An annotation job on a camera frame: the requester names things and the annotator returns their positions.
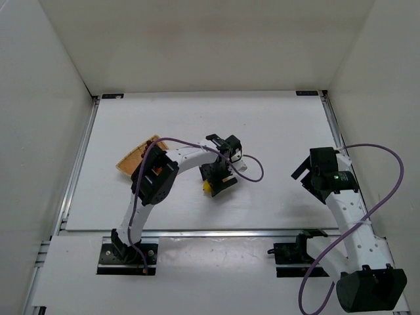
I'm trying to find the fake yellow lemon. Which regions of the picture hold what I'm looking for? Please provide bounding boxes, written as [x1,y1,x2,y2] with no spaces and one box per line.
[203,181,213,194]

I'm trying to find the dark red fake grapes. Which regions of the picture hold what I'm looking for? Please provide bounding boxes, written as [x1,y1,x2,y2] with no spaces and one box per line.
[140,140,154,158]

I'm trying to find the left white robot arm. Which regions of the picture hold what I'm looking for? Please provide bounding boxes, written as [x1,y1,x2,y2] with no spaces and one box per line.
[111,134,242,264]

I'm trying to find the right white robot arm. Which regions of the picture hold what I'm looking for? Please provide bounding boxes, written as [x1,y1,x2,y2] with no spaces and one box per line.
[292,147,407,314]

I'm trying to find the woven triangular fruit basket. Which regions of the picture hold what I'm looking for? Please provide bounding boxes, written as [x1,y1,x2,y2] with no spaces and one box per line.
[115,135,159,177]

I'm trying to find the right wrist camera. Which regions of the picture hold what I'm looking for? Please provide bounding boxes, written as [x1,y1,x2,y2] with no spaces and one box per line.
[335,149,352,171]

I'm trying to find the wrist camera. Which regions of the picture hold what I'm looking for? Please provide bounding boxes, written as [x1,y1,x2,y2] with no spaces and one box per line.
[205,134,242,163]
[335,149,352,171]

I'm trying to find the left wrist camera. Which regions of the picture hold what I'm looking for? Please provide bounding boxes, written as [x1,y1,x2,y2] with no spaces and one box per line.
[205,134,242,163]

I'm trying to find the right aluminium rail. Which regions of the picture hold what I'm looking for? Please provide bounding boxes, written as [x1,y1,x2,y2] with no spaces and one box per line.
[319,90,345,148]

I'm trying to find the aluminium rail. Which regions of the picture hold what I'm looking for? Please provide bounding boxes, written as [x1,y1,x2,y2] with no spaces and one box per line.
[53,96,101,236]
[140,228,335,239]
[319,90,345,148]

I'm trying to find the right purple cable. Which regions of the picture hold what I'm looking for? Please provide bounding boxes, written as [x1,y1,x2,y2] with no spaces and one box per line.
[298,143,405,314]

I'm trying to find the purple cable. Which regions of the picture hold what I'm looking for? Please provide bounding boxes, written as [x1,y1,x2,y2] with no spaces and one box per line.
[127,137,265,275]
[298,143,405,314]

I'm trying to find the right corner bracket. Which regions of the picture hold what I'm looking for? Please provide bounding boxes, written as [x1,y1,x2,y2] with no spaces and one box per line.
[295,91,319,96]

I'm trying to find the corner bracket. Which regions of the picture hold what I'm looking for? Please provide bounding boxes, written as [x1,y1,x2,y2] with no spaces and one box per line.
[101,93,124,100]
[295,91,319,96]

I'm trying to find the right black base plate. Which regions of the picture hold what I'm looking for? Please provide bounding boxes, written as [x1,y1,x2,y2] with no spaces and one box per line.
[267,243,314,278]

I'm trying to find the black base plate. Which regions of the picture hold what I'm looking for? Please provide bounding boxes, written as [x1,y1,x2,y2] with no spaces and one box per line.
[96,242,158,276]
[267,243,314,278]

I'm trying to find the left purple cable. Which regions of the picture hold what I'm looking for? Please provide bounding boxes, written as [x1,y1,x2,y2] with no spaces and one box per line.
[127,137,265,275]

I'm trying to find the front aluminium rail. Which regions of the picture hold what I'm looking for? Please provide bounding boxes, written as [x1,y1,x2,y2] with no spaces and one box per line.
[140,228,335,239]

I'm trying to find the left corner bracket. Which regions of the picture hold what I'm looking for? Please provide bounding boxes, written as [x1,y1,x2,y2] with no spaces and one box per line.
[101,93,124,100]

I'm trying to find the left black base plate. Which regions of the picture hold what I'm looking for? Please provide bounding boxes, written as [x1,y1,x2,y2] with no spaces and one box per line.
[96,242,158,276]

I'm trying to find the left aluminium rail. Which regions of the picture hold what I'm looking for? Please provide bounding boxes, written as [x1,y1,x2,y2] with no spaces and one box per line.
[53,96,101,236]

